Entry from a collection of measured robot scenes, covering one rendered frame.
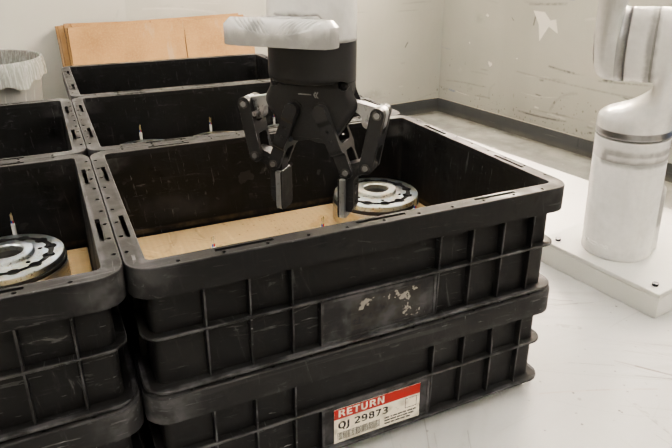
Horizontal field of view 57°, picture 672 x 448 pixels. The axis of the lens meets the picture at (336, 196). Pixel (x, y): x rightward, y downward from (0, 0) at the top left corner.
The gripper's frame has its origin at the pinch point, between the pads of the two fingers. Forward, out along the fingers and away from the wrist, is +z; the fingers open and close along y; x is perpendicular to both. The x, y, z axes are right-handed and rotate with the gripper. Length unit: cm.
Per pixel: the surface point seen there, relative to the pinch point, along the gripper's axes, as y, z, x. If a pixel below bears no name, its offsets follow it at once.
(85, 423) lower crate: 8.4, 10.4, 22.4
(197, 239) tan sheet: 16.2, 9.2, -4.5
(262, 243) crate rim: -0.9, -0.7, 12.1
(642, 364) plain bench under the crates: -32.5, 22.2, -17.3
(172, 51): 185, 28, -241
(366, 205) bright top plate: -0.8, 6.0, -13.4
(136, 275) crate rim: 5.4, -0.1, 18.6
